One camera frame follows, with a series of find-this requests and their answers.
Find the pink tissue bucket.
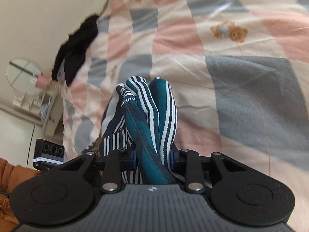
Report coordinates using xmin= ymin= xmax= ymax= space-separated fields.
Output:
xmin=35 ymin=74 xmax=50 ymax=90

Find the cream dressing table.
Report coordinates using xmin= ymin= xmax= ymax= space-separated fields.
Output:
xmin=13 ymin=80 xmax=63 ymax=137

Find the orange jacket sleeve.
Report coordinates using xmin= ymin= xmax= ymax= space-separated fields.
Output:
xmin=1 ymin=158 xmax=40 ymax=231

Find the navy teal striped sweater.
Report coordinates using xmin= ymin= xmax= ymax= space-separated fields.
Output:
xmin=87 ymin=77 xmax=177 ymax=184

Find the floral patterned cloth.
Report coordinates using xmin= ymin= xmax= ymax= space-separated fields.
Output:
xmin=38 ymin=97 xmax=52 ymax=123

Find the black garment on bed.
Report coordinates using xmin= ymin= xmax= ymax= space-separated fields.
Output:
xmin=51 ymin=14 xmax=99 ymax=86

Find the pink grey checkered bedspread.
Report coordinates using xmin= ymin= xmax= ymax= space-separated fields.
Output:
xmin=61 ymin=0 xmax=308 ymax=231

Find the oval vanity mirror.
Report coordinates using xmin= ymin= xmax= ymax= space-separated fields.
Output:
xmin=6 ymin=58 xmax=41 ymax=95

